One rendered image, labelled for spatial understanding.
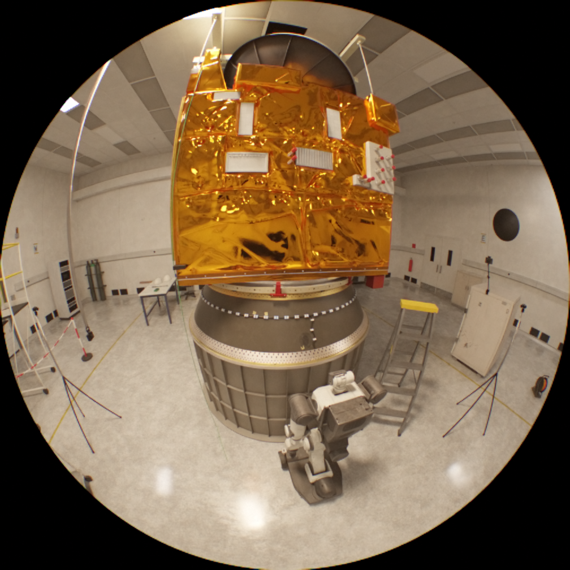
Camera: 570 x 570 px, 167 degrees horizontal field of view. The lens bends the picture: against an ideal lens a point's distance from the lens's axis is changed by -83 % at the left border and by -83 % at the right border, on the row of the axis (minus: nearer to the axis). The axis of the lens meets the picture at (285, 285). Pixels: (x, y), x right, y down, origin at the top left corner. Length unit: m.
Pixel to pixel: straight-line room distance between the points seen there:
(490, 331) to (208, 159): 4.40
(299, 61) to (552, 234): 7.46
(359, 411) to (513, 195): 7.83
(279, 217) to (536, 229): 7.55
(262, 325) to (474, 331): 3.65
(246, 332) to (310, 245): 0.85
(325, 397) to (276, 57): 3.04
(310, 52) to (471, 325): 4.60
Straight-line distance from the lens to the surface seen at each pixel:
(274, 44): 2.73
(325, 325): 1.66
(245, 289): 1.56
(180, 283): 1.60
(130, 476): 2.68
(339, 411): 1.00
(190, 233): 1.47
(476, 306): 4.02
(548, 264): 7.75
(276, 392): 1.80
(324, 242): 1.60
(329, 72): 2.59
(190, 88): 1.99
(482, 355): 4.17
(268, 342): 1.55
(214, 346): 1.76
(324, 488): 1.88
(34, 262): 8.14
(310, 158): 1.69
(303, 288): 1.53
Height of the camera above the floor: 2.15
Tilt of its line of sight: 16 degrees down
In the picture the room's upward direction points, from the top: straight up
